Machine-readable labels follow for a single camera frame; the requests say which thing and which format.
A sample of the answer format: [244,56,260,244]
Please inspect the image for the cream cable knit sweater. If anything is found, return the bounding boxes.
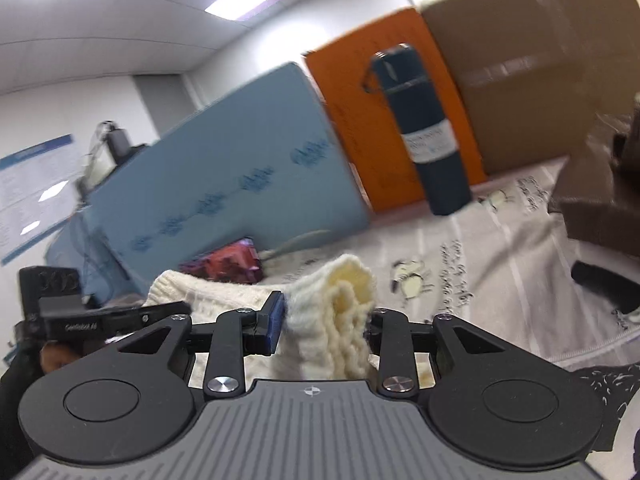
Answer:
[144,255,376,386]

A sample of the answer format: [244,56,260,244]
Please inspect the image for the smartphone playing video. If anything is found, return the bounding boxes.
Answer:
[179,237,264,285]

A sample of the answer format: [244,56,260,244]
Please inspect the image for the grey printed bed sheet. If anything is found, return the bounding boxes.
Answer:
[249,156,640,480]

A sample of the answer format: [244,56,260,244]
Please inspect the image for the light blue flat box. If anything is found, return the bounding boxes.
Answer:
[89,63,370,295]

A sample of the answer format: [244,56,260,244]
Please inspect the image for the black power adapter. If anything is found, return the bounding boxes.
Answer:
[105,128,146,165]

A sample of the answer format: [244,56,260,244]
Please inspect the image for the dark brown folded garment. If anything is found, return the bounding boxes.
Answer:
[548,98,639,257]

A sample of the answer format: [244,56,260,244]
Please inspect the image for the dark blue vacuum bottle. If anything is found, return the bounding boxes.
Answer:
[362,44,472,216]

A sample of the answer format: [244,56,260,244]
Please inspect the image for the orange flat box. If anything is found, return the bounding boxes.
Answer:
[304,8,487,214]

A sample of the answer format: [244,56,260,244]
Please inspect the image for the large brown cardboard box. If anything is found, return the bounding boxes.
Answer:
[421,0,639,174]

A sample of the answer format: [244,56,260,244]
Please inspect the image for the black power cable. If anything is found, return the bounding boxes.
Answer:
[74,119,132,306]

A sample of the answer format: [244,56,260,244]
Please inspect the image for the white charging cable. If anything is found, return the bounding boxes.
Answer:
[259,228,334,261]

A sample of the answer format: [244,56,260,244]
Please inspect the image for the blue wall notice poster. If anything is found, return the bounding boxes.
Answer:
[1,134,80,266]

